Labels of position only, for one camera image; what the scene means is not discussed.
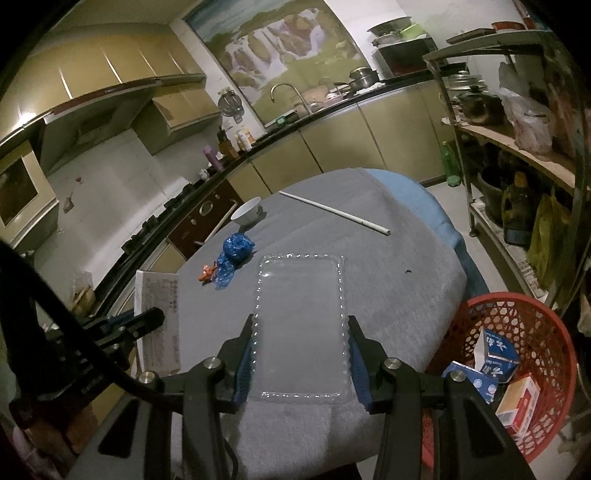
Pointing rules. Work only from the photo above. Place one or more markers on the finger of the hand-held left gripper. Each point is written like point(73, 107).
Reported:
point(143, 323)
point(108, 322)

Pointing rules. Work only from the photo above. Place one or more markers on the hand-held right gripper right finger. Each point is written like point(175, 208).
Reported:
point(360, 378)

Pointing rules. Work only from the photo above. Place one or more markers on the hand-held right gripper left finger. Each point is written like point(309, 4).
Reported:
point(242, 374)

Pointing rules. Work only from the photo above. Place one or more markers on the thin white box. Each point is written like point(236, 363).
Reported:
point(159, 290)

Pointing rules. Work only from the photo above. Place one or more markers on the clear plastic tray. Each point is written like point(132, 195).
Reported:
point(300, 323)

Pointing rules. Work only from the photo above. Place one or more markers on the orange wrapper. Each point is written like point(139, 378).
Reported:
point(207, 273)

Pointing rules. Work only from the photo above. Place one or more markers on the blue white carton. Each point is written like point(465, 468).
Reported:
point(475, 381)
point(498, 355)

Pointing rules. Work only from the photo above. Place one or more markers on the blue plastic bag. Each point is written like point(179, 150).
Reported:
point(238, 247)

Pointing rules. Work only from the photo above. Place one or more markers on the red white box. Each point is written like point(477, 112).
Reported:
point(519, 406)

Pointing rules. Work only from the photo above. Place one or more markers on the red plastic basket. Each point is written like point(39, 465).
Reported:
point(521, 309)

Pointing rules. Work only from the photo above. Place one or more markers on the clear bag with brown contents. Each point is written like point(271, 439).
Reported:
point(83, 297)

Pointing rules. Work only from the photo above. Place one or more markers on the grey tablecloth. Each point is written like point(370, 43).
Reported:
point(369, 258)

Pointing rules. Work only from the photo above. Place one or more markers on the dark built-in oven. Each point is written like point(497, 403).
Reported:
point(203, 217)

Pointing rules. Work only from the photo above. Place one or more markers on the white bowl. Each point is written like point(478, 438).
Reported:
point(247, 212)

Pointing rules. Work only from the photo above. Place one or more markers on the small white teapot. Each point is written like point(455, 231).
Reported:
point(203, 174)

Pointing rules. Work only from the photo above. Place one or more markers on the white rod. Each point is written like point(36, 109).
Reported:
point(334, 212)

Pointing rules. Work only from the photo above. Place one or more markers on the pink bottle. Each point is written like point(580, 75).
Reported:
point(213, 159)

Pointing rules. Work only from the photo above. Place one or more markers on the blue undercloth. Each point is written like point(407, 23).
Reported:
point(429, 198)

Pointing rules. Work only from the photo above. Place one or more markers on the dark sauce bottle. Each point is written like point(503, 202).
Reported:
point(224, 145)

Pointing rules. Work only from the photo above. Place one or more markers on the brown seasoning jar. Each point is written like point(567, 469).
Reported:
point(238, 141)

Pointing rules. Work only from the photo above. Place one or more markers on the range hood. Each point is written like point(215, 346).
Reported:
point(101, 115)

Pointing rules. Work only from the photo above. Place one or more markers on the white seasoning bottle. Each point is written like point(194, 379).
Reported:
point(248, 139)

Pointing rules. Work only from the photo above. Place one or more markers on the dark bucket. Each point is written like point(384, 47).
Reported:
point(491, 194)

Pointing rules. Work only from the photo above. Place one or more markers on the green bottle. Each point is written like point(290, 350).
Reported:
point(451, 166)

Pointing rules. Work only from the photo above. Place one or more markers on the dark oil jug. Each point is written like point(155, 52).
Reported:
point(517, 207)

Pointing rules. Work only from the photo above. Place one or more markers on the yellow plastic bag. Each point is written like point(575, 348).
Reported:
point(549, 240)

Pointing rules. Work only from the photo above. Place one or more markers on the hanging metal strainer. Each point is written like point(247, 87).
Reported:
point(230, 104)

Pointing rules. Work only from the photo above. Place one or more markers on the beige base cabinets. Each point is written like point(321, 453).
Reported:
point(392, 138)

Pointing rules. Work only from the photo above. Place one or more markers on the beige upper cabinet row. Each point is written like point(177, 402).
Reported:
point(115, 60)

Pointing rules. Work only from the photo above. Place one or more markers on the chrome faucet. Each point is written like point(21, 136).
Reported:
point(304, 106)

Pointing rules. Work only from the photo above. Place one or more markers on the white dishcloth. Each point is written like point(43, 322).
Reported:
point(373, 87)

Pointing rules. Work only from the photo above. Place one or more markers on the dark cooking pot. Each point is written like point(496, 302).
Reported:
point(480, 108)

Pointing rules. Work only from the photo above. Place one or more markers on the white plastic bag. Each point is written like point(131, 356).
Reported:
point(531, 124)

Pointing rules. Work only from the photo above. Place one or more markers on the metal steamer pot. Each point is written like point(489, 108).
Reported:
point(466, 83)

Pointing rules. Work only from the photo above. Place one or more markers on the silver microwave oven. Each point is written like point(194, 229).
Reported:
point(406, 57)

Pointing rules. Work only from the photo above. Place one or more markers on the metal basin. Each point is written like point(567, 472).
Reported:
point(390, 25)

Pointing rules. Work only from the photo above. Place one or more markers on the metal shelf rack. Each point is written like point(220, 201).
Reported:
point(489, 46)

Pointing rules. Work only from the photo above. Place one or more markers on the framed wall cabinet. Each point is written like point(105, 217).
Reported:
point(23, 189)

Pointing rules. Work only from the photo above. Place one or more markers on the beige wall cabinet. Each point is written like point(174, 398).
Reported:
point(184, 108)

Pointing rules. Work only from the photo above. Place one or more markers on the waterfall wall poster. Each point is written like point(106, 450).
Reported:
point(277, 41)

